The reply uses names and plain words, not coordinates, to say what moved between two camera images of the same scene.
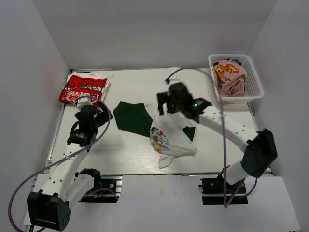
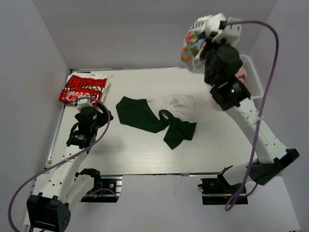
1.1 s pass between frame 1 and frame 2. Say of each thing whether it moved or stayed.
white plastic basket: stayed
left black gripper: stayed
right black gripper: moved
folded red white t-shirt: stayed
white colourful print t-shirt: moved
